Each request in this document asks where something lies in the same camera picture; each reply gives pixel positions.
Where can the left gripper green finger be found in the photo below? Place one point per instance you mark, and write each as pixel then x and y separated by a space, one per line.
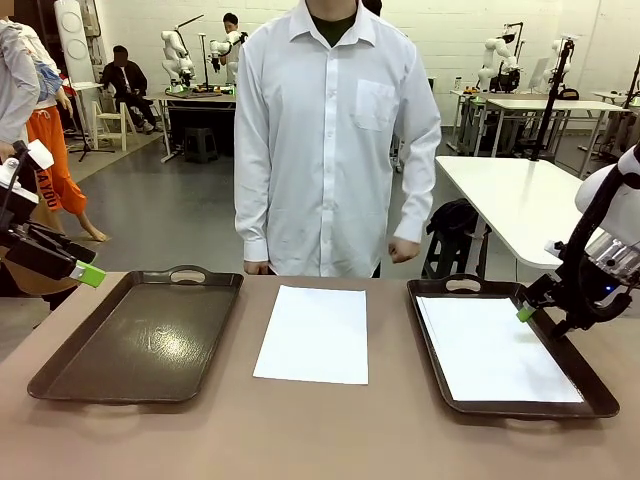
pixel 40 259
pixel 55 244

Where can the right gripper green finger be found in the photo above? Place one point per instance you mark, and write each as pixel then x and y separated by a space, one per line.
pixel 542 292
pixel 565 322

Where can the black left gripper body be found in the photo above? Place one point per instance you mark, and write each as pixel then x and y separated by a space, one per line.
pixel 9 234

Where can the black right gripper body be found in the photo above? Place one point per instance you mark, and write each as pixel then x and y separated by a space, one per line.
pixel 600 300

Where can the person's right forearm white sleeve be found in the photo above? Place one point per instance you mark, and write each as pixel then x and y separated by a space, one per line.
pixel 250 215

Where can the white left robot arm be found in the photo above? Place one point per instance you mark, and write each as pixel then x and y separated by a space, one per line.
pixel 15 193

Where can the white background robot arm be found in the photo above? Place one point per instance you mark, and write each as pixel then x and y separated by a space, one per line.
pixel 492 55
pixel 172 50
pixel 557 50
pixel 220 47

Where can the person's left forearm white sleeve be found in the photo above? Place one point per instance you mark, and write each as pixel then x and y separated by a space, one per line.
pixel 420 200

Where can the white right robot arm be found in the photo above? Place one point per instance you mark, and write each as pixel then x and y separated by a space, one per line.
pixel 625 210

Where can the person's left hand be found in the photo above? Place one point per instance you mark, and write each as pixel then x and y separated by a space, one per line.
pixel 405 251

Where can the person's right hand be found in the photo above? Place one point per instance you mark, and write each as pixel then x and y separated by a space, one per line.
pixel 257 267

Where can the brown wooden board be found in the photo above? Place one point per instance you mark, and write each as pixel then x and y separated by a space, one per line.
pixel 35 286

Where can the black plastic step stool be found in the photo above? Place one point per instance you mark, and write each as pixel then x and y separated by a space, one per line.
pixel 200 142
pixel 450 255

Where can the black tripod stand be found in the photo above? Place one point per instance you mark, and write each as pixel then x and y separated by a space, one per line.
pixel 85 140

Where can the white folding chair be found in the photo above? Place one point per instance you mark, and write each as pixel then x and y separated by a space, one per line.
pixel 112 122

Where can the figure in grey striped shirt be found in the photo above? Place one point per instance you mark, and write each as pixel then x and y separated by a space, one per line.
pixel 15 80

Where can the seated person in black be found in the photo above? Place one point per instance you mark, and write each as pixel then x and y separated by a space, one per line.
pixel 125 80

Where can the white top table grey legs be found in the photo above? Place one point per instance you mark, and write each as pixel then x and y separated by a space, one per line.
pixel 550 104

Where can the tall black tripod pole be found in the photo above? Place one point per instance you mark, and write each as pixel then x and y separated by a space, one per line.
pixel 552 100

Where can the robot workbench with black panel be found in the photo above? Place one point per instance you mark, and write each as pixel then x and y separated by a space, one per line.
pixel 200 112

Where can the black and yellow bag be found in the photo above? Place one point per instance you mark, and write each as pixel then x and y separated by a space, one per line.
pixel 569 94

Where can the white standing air conditioner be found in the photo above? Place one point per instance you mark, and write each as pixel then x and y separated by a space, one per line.
pixel 75 30

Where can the white computer monitor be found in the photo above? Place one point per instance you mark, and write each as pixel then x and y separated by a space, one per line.
pixel 539 75

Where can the person in white shirt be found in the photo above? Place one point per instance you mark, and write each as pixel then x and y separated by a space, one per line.
pixel 325 125

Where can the standing background person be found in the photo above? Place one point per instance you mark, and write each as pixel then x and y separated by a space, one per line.
pixel 230 22

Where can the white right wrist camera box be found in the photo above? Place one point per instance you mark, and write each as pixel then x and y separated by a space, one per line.
pixel 554 247

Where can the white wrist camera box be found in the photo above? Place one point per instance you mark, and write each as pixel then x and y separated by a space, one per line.
pixel 554 247
pixel 40 155

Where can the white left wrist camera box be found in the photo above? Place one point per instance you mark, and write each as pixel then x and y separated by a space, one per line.
pixel 40 155

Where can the grey metal frame table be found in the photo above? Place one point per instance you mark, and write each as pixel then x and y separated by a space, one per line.
pixel 470 120

